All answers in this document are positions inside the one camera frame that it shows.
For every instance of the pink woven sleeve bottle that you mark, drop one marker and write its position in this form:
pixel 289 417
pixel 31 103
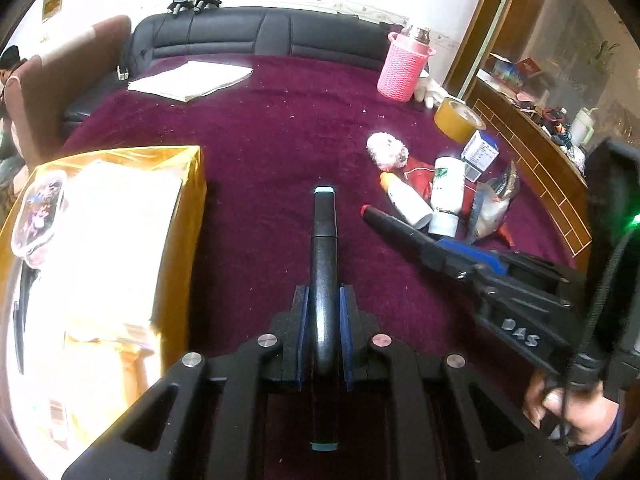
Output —
pixel 400 72

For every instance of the yellow tape roll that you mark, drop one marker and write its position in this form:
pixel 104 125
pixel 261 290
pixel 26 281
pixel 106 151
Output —
pixel 452 122

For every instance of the blue white small box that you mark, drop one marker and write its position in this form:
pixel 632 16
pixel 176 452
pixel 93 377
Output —
pixel 482 152

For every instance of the black marker with teal caps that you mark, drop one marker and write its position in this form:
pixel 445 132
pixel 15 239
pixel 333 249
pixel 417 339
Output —
pixel 325 270

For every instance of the small gold wall plaque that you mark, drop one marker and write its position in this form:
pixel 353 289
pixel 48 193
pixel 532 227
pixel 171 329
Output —
pixel 52 4

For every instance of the person's right forearm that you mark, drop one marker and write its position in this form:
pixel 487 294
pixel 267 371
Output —
pixel 600 452

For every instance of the white paper stack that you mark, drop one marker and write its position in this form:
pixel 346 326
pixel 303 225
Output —
pixel 190 80

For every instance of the pale carton box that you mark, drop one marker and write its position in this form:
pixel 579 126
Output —
pixel 120 240

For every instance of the maroon velvet cover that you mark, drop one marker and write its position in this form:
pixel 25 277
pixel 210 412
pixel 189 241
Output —
pixel 280 150

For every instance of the gold storage box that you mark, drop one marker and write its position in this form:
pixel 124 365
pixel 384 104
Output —
pixel 192 180

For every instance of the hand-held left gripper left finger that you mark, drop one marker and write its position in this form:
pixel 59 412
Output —
pixel 300 340

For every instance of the wooden cabinet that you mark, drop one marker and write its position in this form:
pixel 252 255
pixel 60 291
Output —
pixel 520 140

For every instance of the brown armchair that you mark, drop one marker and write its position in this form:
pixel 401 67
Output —
pixel 55 95

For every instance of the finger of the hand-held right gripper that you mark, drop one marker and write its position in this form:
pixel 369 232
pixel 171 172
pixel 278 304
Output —
pixel 455 267
pixel 480 255

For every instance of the black marker red cap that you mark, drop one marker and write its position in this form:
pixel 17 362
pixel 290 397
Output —
pixel 400 230

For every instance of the red snack bag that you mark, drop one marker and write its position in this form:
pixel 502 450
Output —
pixel 422 177

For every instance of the clear cartoon print case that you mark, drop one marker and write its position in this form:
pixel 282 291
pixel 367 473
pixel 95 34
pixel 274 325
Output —
pixel 40 215

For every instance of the white plush toy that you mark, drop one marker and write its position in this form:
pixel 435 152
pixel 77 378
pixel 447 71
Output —
pixel 429 91

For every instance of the dark toy figurine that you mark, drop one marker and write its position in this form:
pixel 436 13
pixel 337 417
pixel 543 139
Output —
pixel 555 125

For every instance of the black leather sofa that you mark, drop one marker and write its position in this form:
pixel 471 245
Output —
pixel 240 32

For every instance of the white bottle orange cap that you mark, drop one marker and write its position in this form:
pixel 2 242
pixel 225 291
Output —
pixel 407 202

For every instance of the white tube green print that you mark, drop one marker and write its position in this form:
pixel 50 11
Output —
pixel 446 195

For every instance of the red box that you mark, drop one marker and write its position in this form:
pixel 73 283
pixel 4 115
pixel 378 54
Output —
pixel 527 68

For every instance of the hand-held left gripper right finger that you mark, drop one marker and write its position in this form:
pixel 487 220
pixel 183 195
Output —
pixel 346 340

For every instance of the person's right hand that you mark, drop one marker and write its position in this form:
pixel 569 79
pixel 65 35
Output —
pixel 575 415

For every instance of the black snack packet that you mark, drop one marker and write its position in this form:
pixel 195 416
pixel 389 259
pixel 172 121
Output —
pixel 492 205

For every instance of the white crumpled ball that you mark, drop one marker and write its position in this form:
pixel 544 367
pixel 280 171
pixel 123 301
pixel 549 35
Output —
pixel 387 150

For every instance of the black device on sofa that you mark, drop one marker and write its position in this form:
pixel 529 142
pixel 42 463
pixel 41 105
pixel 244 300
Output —
pixel 206 1
pixel 180 4

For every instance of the white pitcher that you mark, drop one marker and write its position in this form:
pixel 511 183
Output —
pixel 582 127

